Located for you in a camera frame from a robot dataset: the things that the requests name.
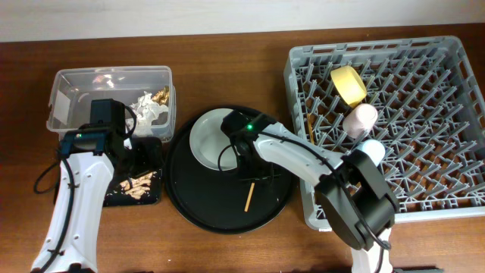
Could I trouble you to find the gold foil wrapper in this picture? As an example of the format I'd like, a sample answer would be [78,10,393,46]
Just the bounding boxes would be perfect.
[152,86,170,105]

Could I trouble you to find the white tissue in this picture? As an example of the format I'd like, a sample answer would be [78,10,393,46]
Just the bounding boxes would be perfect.
[126,92,169,137]

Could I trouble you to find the clear plastic waste bin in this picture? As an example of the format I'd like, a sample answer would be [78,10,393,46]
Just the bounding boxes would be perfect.
[46,66,177,143]

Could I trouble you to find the food scraps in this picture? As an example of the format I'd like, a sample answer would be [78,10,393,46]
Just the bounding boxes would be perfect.
[107,171,157,201]

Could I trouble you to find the round black serving tray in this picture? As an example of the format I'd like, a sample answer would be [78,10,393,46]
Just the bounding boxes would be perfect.
[163,118,296,234]

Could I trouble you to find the wooden chopstick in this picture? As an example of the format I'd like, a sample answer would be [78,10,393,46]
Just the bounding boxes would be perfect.
[307,113,314,144]
[244,182,255,212]

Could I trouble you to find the grey dishwasher rack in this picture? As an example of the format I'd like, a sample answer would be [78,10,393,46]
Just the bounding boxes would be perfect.
[283,36,484,223]

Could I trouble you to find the grey round plate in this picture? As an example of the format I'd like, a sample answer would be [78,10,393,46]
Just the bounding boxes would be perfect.
[189,108,233,171]

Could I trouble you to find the blue plastic cup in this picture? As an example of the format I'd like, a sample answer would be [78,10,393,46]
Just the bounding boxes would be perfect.
[357,140,386,166]

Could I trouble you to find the yellow bowl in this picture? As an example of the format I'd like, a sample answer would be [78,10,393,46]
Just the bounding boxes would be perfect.
[330,65,367,108]

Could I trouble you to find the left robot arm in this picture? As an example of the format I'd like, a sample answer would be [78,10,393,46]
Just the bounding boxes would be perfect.
[31,99,162,272]

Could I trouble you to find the black rectangular tray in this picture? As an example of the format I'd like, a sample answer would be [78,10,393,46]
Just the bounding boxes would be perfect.
[53,136,164,208]

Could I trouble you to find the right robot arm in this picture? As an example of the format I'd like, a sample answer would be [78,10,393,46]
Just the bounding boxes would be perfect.
[221,110,399,272]

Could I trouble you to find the pink plastic cup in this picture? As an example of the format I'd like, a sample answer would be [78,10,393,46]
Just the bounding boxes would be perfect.
[343,103,378,139]

